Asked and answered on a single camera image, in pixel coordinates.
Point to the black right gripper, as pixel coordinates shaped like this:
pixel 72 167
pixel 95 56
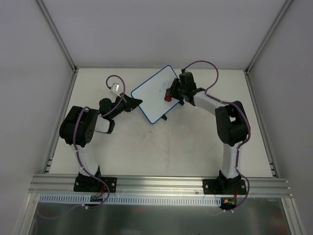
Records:
pixel 176 89

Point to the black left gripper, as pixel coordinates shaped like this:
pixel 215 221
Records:
pixel 127 104

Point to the red whiteboard eraser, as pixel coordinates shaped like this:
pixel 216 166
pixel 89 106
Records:
pixel 168 97

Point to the blue framed whiteboard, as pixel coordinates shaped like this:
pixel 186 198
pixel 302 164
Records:
pixel 152 93

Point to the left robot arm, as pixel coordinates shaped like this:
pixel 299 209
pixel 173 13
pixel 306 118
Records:
pixel 78 127

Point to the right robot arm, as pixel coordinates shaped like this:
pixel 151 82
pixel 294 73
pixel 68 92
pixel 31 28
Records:
pixel 233 130

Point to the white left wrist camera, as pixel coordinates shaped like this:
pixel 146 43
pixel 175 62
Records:
pixel 114 90

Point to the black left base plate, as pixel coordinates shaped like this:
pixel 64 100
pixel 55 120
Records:
pixel 88 184

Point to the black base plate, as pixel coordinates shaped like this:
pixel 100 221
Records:
pixel 227 187
pixel 88 184

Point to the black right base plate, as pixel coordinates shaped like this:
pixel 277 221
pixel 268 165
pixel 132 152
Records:
pixel 227 187

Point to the slotted white cable duct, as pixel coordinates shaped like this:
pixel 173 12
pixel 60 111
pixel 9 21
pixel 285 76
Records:
pixel 89 199

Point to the aluminium mounting rail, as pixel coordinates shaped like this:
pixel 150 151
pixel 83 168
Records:
pixel 160 186

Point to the left aluminium frame post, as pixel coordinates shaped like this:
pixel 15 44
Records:
pixel 56 34

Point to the aluminium frame post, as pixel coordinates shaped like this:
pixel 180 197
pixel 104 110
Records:
pixel 270 32
pixel 56 34

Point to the right aluminium frame post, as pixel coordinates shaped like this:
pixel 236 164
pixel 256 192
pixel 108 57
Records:
pixel 270 32

